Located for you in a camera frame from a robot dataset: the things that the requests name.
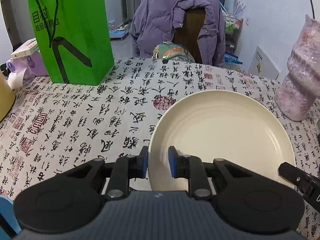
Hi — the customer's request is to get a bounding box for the cream plate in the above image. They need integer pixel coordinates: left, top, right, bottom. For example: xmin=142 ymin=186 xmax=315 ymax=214
xmin=148 ymin=89 xmax=296 ymax=193

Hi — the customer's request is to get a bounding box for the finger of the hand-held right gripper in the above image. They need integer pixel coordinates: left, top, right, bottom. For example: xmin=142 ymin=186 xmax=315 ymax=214
xmin=278 ymin=162 xmax=310 ymax=193

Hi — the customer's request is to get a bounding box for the white carton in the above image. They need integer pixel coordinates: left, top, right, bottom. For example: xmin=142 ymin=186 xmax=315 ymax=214
xmin=248 ymin=46 xmax=280 ymax=80

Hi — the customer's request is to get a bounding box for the patterned cushion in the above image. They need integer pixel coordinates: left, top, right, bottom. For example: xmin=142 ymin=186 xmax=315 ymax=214
xmin=152 ymin=42 xmax=195 ymax=63

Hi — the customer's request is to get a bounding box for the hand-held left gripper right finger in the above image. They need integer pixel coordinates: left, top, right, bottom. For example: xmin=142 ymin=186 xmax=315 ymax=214
xmin=168 ymin=145 xmax=274 ymax=201

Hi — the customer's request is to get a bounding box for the blue floor tray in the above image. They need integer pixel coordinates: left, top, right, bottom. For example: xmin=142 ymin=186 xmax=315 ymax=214
xmin=109 ymin=20 xmax=132 ymax=40

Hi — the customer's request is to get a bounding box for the green paper bag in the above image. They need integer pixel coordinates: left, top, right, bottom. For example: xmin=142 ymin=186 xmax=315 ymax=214
xmin=27 ymin=0 xmax=115 ymax=85

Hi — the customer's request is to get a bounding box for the pink ribbed vase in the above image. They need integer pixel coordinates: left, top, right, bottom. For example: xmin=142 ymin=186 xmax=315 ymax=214
xmin=274 ymin=15 xmax=320 ymax=122

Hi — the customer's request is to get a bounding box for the purple tissue pack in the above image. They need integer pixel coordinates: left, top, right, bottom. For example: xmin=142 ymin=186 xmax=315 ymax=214
xmin=5 ymin=50 xmax=49 ymax=80

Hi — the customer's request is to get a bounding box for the blue bag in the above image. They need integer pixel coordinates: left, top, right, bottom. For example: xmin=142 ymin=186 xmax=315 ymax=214
xmin=207 ymin=0 xmax=225 ymax=13

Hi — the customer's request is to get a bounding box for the yellow thermos jug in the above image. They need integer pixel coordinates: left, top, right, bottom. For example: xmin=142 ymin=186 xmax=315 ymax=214
xmin=0 ymin=72 xmax=16 ymax=122

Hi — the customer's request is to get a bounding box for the wooden chair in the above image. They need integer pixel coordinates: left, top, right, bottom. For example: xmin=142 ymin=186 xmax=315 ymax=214
xmin=172 ymin=7 xmax=210 ymax=64

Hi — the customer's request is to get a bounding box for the purple wall sticker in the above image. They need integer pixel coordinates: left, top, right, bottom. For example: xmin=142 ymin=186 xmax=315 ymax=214
xmin=234 ymin=0 xmax=247 ymax=15

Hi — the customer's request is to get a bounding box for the white flat box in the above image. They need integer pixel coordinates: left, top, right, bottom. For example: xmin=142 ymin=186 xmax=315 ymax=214
xmin=11 ymin=38 xmax=40 ymax=59

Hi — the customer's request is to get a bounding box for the purple padded jacket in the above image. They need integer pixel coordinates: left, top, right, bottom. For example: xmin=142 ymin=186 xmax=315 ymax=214
xmin=129 ymin=0 xmax=226 ymax=67

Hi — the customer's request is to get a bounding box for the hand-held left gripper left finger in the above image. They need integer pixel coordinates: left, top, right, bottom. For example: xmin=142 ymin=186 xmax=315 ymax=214
xmin=54 ymin=145 xmax=149 ymax=201

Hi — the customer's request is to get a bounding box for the wire storage rack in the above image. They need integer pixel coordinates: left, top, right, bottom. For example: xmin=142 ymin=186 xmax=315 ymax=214
xmin=223 ymin=15 xmax=243 ymax=55

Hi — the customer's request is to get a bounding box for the calligraphy printed tablecloth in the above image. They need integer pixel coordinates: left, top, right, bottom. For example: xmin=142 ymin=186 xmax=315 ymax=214
xmin=0 ymin=56 xmax=320 ymax=240

